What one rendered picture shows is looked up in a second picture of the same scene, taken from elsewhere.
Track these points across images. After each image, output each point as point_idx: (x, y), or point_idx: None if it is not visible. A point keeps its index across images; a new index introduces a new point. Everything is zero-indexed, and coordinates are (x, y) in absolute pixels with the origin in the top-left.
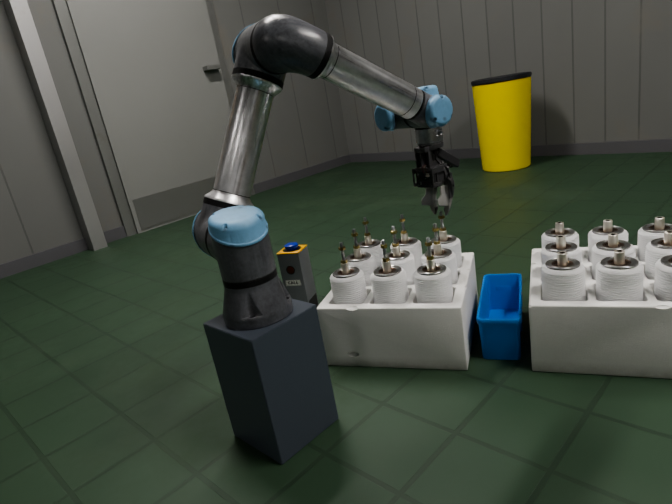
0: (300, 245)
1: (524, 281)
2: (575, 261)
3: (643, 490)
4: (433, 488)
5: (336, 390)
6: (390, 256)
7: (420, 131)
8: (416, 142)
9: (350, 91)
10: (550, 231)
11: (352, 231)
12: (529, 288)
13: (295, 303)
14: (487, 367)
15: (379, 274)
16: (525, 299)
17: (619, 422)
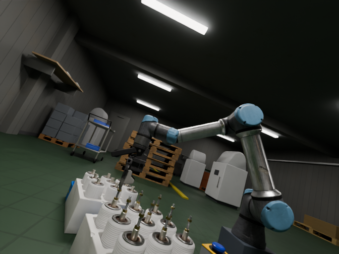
0: (208, 247)
1: (22, 236)
2: (129, 188)
3: None
4: (193, 253)
5: None
6: (150, 224)
7: (150, 140)
8: (146, 145)
9: (207, 136)
10: (97, 184)
11: (170, 215)
12: (39, 234)
13: (229, 231)
14: None
15: (173, 225)
16: (59, 236)
17: None
